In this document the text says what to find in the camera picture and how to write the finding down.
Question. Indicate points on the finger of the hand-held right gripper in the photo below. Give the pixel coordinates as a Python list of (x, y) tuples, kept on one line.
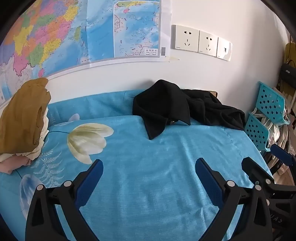
[(282, 155), (254, 170)]

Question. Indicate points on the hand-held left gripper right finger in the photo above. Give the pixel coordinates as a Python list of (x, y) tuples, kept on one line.
[(208, 183)]

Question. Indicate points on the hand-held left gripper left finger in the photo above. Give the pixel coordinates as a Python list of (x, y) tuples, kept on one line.
[(89, 185)]

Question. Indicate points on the black coat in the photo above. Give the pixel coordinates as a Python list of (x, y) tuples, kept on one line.
[(166, 102)]

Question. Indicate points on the blue floral bedsheet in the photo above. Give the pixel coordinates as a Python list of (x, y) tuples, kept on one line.
[(150, 173)]

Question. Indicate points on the cream folded garment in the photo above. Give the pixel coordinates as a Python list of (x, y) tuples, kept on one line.
[(44, 136)]

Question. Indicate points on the black bag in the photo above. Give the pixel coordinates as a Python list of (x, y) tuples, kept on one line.
[(288, 76)]

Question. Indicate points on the pink folded garment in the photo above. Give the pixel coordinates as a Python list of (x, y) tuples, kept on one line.
[(9, 166)]

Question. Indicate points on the mustard folded garment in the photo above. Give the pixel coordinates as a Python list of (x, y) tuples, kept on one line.
[(20, 115)]

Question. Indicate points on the yellow hanging cloth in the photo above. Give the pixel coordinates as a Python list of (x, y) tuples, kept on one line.
[(290, 52)]

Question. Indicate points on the white wall data plate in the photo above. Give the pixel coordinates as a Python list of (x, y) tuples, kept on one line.
[(224, 49)]

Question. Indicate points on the white wall socket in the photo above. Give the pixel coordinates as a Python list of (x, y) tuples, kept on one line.
[(186, 38), (208, 44)]

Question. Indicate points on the colourful wall map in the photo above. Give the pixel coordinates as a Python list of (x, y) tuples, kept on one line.
[(57, 34)]

